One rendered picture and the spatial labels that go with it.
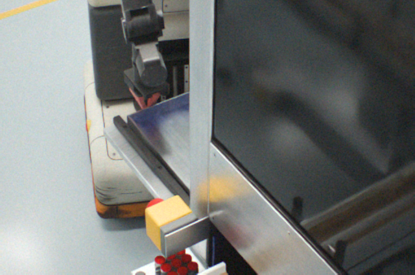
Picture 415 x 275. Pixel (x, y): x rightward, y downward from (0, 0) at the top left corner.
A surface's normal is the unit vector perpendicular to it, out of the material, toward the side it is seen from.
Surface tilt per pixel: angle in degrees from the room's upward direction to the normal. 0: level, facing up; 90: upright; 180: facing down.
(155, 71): 91
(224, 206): 90
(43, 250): 0
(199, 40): 90
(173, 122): 0
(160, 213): 0
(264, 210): 90
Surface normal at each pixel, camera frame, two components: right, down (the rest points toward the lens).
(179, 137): 0.01, -0.76
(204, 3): -0.84, 0.35
